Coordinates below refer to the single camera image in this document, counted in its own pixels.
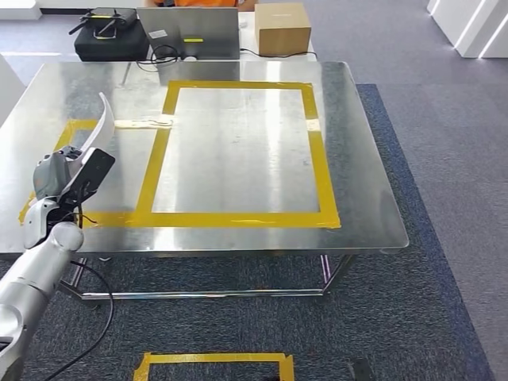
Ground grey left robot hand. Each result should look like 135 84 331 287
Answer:
32 145 86 201

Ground white curved panel part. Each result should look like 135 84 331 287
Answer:
77 91 116 159

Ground steel workbench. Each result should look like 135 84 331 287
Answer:
0 60 411 303

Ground black equipment case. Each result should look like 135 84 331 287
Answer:
74 21 151 63

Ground black controller with antennas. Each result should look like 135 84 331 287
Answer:
68 7 138 39

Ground grey laptop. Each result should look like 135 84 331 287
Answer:
137 6 242 60

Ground yellow floor tape square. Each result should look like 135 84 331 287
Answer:
132 352 295 381

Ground brown cardboard box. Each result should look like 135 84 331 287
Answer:
254 2 312 57

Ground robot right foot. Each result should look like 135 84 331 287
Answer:
349 357 376 381

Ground white partition panels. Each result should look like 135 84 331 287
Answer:
426 0 508 59

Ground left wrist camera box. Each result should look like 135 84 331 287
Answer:
60 147 117 206

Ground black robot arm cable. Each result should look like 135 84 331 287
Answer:
42 260 115 381

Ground black coiled cable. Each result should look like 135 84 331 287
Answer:
136 44 181 73

